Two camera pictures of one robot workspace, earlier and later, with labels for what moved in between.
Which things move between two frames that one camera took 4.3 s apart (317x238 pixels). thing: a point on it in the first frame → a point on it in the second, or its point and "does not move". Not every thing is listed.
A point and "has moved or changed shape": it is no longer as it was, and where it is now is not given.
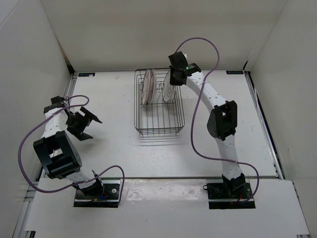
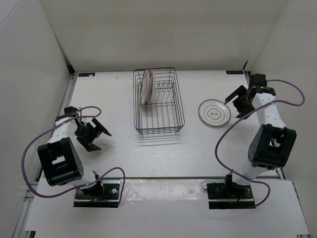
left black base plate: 109,199 does not move
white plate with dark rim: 168,89 has moved or changed shape
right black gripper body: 175,78 → 241,103
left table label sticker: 86,74 does not move
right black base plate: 221,197 does not move
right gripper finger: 172,75 → 240,90
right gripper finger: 178,83 → 243,113
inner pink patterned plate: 151,86 does not move
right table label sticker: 234,72 does not move
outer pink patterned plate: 146,87 does not move
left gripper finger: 89,115 → 100,127
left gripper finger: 79,133 → 90,147
